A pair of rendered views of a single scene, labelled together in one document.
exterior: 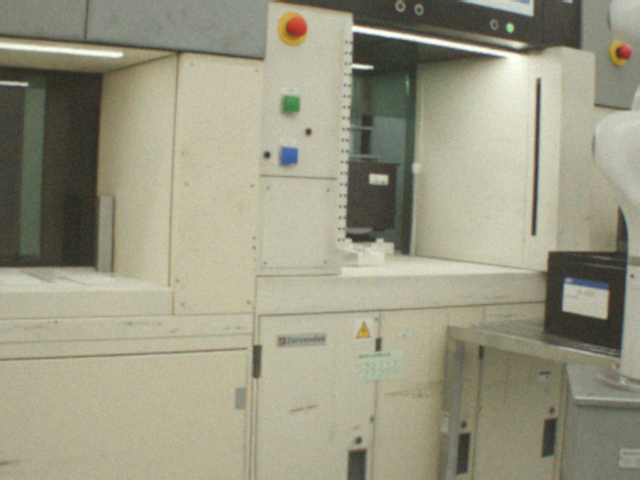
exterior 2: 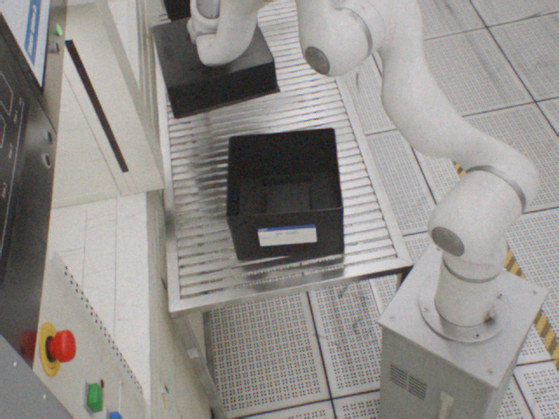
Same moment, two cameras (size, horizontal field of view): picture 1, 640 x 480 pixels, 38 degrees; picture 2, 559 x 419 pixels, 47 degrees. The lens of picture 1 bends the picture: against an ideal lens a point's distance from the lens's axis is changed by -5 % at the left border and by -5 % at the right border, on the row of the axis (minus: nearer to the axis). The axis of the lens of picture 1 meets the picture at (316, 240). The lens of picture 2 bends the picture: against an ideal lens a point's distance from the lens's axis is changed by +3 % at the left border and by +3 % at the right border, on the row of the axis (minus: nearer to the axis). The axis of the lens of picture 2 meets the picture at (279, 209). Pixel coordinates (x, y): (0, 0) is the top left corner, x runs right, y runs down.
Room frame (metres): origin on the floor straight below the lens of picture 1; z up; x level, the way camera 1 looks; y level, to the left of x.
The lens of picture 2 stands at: (1.38, 0.27, 2.04)
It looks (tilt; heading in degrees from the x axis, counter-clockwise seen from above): 50 degrees down; 300
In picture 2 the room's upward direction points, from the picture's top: 9 degrees counter-clockwise
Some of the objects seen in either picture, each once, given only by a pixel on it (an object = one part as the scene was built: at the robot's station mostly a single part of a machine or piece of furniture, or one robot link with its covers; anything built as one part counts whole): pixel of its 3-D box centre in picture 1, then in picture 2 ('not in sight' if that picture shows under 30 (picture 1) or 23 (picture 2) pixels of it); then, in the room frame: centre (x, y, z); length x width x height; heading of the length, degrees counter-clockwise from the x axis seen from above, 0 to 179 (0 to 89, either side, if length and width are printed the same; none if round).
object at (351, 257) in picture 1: (321, 252); not in sight; (2.26, -0.01, 0.89); 0.22 x 0.21 x 0.04; 33
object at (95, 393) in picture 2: (290, 104); (93, 398); (1.86, 0.06, 1.20); 0.03 x 0.02 x 0.03; 123
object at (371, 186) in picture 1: (343, 183); not in sight; (2.67, -0.07, 1.06); 0.24 x 0.20 x 0.32; 123
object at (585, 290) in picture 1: (634, 297); (286, 193); (1.90, -0.66, 0.85); 0.28 x 0.28 x 0.17; 25
